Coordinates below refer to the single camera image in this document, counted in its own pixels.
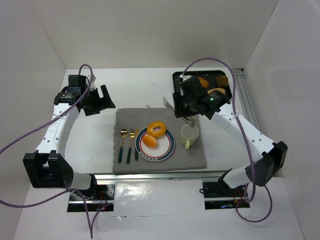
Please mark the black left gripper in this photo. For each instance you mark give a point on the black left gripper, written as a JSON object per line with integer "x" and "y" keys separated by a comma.
{"x": 97, "y": 100}

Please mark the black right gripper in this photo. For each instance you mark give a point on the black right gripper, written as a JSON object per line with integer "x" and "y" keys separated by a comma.
{"x": 179, "y": 101}

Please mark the silver metal tongs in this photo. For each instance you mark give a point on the silver metal tongs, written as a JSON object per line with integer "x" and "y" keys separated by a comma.
{"x": 189, "y": 120}

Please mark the orange glazed donut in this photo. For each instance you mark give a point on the orange glazed donut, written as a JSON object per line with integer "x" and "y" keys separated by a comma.
{"x": 156, "y": 129}

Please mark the small orange bread roll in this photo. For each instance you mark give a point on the small orange bread roll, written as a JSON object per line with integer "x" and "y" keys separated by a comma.
{"x": 149, "y": 141}

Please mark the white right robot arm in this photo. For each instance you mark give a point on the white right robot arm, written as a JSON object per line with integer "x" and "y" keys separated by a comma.
{"x": 266, "y": 156}

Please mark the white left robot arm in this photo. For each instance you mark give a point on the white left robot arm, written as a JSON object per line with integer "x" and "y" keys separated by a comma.
{"x": 46, "y": 167}

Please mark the brown crust bread slice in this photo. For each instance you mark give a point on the brown crust bread slice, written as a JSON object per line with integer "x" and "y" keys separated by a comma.
{"x": 219, "y": 89}

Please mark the oval golden bread roll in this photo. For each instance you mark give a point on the oval golden bread roll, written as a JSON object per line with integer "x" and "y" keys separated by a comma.
{"x": 204, "y": 83}

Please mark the dark brown bread chunk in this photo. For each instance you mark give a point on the dark brown bread chunk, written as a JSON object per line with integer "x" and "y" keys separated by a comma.
{"x": 222, "y": 81}

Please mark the black food tray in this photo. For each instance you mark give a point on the black food tray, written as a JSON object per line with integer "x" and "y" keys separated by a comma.
{"x": 209, "y": 75}

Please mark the pale green mug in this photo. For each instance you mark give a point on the pale green mug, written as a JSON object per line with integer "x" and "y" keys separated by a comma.
{"x": 189, "y": 135}

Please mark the white plate green red rim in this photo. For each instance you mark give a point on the white plate green red rim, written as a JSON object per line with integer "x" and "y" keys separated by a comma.
{"x": 165, "y": 147}

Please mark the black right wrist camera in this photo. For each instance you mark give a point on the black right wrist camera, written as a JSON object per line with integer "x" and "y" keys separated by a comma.
{"x": 191, "y": 86}

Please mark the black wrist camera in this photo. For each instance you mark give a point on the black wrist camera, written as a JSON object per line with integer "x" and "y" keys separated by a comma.
{"x": 191, "y": 86}
{"x": 77, "y": 81}

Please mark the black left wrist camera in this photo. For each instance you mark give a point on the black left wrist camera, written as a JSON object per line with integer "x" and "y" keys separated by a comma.
{"x": 77, "y": 81}

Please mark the gold spoon green handle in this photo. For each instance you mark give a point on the gold spoon green handle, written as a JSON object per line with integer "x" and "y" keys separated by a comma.
{"x": 123, "y": 134}

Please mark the aluminium rail right side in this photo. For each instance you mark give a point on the aluminium rail right side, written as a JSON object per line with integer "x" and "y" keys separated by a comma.
{"x": 244, "y": 106}

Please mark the aluminium rail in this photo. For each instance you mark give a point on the aluminium rail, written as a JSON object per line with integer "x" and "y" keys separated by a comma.
{"x": 244, "y": 106}
{"x": 158, "y": 176}

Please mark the gold fork green handle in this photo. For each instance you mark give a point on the gold fork green handle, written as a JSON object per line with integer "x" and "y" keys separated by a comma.
{"x": 132, "y": 135}

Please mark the gold knife green handle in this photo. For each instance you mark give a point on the gold knife green handle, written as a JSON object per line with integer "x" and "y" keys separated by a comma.
{"x": 136, "y": 154}

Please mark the aluminium rail front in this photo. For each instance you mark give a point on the aluminium rail front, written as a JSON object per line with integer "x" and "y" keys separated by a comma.
{"x": 158, "y": 176}

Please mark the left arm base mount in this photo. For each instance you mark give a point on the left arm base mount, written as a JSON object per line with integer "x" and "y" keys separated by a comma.
{"x": 102, "y": 198}

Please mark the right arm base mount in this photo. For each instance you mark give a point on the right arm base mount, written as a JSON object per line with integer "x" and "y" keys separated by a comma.
{"x": 215, "y": 199}

